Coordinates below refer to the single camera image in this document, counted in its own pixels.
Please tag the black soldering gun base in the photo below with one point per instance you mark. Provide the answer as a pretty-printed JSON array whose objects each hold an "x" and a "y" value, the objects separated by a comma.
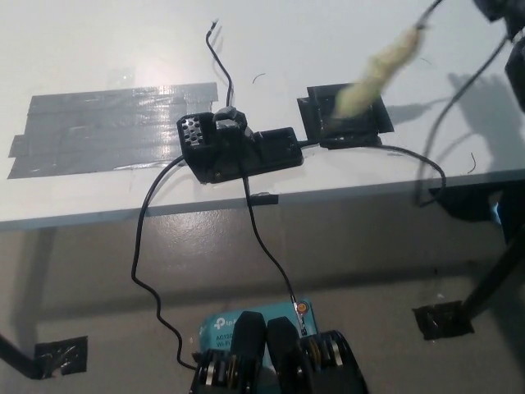
[{"x": 270, "y": 152}]

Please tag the black floor tape patch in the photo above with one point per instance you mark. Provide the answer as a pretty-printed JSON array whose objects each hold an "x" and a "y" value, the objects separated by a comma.
[
  {"x": 439, "y": 322},
  {"x": 61, "y": 355}
]

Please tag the tape-wrapped soldering gun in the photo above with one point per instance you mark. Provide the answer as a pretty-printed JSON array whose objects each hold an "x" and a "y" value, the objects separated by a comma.
[{"x": 377, "y": 78}]

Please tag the black object under table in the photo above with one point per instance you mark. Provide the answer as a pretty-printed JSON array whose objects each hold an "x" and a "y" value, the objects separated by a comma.
[{"x": 463, "y": 205}]

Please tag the large grey duct tape patch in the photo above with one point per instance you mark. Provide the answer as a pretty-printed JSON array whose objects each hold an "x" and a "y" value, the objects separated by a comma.
[{"x": 102, "y": 127}]

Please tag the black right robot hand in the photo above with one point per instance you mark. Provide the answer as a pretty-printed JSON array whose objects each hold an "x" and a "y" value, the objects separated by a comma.
[{"x": 498, "y": 8}]

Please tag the black robot body blocks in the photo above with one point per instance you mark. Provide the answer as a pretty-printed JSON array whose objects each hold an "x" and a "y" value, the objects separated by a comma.
[{"x": 283, "y": 349}]

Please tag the small black tape strip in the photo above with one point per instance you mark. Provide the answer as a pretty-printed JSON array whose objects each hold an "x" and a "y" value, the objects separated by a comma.
[{"x": 266, "y": 199}]

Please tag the teal tp-link box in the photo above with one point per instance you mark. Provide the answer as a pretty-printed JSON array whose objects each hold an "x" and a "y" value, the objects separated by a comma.
[{"x": 217, "y": 328}]

